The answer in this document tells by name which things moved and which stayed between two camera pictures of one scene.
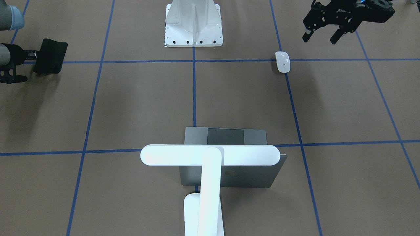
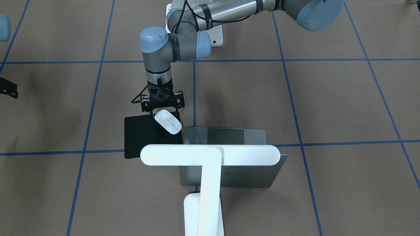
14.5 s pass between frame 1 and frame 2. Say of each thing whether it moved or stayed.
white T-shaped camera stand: stayed
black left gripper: moved
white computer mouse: moved
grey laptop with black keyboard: stayed
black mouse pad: moved
